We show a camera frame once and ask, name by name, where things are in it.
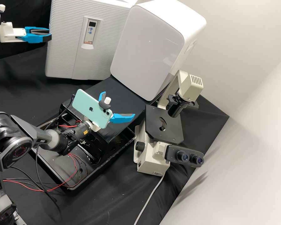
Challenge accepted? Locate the white box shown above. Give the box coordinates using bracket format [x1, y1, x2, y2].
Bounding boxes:
[110, 3, 207, 102]

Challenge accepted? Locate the grey cable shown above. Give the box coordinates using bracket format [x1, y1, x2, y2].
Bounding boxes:
[133, 173, 166, 225]

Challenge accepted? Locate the black tray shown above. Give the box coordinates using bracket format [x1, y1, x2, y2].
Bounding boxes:
[29, 109, 136, 192]

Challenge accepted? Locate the black cable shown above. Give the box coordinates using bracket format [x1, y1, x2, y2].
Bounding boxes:
[60, 93, 76, 128]

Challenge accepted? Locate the incubator door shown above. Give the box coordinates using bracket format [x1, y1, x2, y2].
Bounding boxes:
[45, 0, 136, 81]

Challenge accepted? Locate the right wrist camera phone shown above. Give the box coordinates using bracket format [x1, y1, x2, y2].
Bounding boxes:
[71, 88, 114, 129]

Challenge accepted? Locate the cream microscope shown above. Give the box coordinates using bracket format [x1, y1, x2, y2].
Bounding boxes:
[134, 69, 205, 174]

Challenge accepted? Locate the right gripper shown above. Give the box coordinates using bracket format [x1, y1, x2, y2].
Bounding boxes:
[86, 91, 136, 133]

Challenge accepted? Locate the white incubator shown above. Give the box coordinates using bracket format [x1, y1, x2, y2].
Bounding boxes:
[125, 0, 141, 10]

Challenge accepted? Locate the black platform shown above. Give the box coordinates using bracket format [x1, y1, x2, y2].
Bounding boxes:
[60, 75, 155, 144]

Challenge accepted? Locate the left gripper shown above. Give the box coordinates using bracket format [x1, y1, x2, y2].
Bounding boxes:
[0, 21, 53, 45]

